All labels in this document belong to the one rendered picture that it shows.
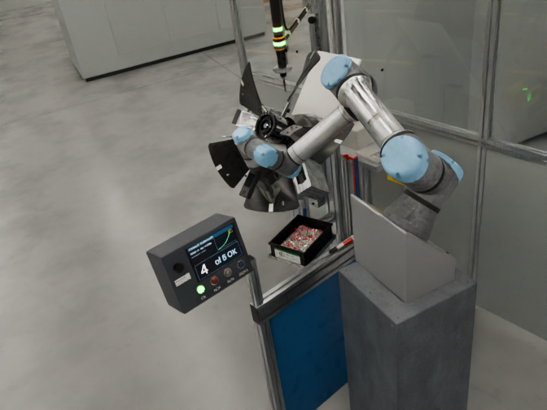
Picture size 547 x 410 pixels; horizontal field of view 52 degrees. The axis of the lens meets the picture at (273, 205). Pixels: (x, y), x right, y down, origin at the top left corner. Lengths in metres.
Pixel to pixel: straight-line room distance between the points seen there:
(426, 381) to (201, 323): 1.62
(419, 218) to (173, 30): 6.41
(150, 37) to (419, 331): 6.44
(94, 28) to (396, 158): 6.30
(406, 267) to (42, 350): 2.35
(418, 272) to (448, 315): 0.19
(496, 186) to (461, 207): 0.24
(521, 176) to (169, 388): 1.91
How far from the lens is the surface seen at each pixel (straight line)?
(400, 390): 1.85
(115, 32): 7.58
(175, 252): 1.59
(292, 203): 2.23
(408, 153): 1.50
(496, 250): 2.83
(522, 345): 3.03
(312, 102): 2.57
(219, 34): 7.96
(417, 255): 1.61
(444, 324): 1.79
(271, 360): 2.14
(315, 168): 2.36
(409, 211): 1.61
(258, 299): 1.92
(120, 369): 3.13
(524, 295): 2.90
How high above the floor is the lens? 2.15
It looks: 32 degrees down
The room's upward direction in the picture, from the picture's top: 9 degrees counter-clockwise
